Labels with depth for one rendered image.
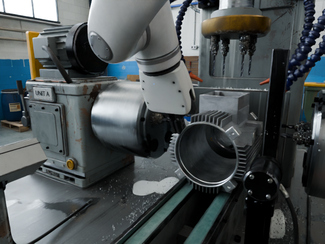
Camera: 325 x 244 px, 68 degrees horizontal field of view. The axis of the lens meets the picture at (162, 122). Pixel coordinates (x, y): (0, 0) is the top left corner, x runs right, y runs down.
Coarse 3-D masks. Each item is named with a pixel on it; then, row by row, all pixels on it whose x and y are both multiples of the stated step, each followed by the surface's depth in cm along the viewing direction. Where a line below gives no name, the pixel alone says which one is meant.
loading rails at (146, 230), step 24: (168, 192) 57; (192, 192) 61; (216, 192) 73; (240, 192) 62; (144, 216) 48; (168, 216) 50; (192, 216) 63; (216, 216) 50; (240, 216) 66; (120, 240) 42; (144, 240) 43; (168, 240) 51; (192, 240) 43; (216, 240) 46; (240, 240) 56
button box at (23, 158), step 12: (12, 144) 42; (24, 144) 44; (36, 144) 46; (0, 156) 40; (12, 156) 41; (24, 156) 43; (36, 156) 44; (0, 168) 39; (12, 168) 40; (24, 168) 42; (36, 168) 47; (0, 180) 40; (12, 180) 45
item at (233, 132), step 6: (252, 114) 66; (186, 120) 59; (252, 120) 66; (234, 126) 52; (228, 132) 52; (234, 132) 51; (240, 132) 52; (234, 138) 52; (180, 174) 61; (234, 180) 55; (228, 186) 55; (234, 186) 54
